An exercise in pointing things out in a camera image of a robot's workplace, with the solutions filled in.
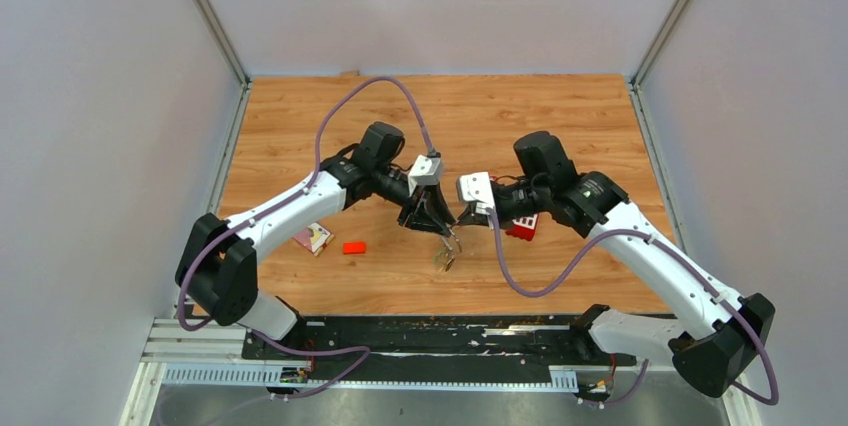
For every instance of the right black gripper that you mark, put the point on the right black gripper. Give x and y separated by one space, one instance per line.
468 216

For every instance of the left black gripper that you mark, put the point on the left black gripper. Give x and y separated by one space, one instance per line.
432 212

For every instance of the metal keyring with keys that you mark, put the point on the metal keyring with keys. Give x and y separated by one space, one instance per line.
451 249

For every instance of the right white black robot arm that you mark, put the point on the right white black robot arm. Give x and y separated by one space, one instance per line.
716 338

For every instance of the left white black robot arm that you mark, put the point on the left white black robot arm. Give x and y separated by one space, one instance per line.
219 266

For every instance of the red white grid block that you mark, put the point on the red white grid block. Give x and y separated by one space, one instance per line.
524 228

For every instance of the red rectangular block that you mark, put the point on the red rectangular block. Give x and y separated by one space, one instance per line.
354 248

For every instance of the pink picture card block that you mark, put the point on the pink picture card block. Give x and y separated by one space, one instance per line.
314 238

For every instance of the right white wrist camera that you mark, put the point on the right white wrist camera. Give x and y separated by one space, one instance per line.
475 188

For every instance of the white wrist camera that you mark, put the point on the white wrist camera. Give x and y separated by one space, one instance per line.
425 171
475 188

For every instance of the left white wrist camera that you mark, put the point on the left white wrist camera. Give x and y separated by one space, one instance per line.
425 171

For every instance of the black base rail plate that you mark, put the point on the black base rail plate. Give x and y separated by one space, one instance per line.
493 348

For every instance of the white slotted cable duct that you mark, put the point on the white slotted cable duct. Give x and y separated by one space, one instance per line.
278 376

